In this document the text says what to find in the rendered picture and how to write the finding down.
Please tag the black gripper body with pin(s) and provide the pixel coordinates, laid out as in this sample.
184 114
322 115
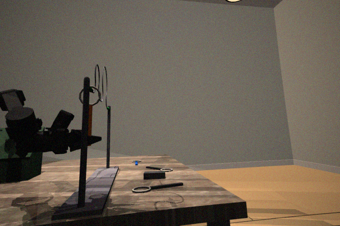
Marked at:
56 141

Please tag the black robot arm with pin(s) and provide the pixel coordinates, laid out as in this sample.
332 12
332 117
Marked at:
22 124

